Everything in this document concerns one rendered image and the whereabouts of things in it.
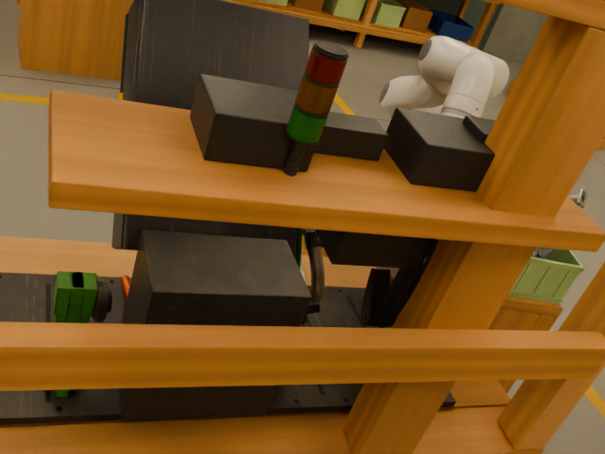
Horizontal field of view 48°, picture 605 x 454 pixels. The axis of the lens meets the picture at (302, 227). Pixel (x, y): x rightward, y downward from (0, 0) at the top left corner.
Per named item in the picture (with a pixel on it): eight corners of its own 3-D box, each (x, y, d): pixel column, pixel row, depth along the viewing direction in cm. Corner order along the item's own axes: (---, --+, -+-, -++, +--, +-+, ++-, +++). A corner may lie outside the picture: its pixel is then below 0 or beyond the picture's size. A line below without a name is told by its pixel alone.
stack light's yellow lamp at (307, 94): (290, 97, 94) (299, 68, 92) (321, 103, 96) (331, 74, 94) (300, 114, 90) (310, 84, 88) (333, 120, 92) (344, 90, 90)
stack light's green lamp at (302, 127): (281, 126, 96) (290, 97, 94) (312, 131, 98) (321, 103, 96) (290, 143, 93) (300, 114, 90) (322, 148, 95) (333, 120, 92)
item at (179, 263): (114, 353, 145) (140, 227, 128) (247, 353, 158) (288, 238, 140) (121, 422, 132) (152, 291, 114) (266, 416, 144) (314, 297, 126)
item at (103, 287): (90, 302, 130) (95, 272, 126) (106, 303, 131) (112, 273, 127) (92, 330, 124) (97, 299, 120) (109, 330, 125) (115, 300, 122)
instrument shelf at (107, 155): (48, 113, 100) (50, 88, 98) (521, 176, 136) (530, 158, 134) (48, 209, 81) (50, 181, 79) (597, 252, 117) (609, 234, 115)
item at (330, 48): (299, 68, 92) (309, 37, 89) (331, 74, 94) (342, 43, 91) (310, 84, 88) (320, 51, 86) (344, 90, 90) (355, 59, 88)
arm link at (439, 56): (417, 133, 214) (370, 113, 212) (429, 99, 215) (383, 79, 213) (481, 89, 164) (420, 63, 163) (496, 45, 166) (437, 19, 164)
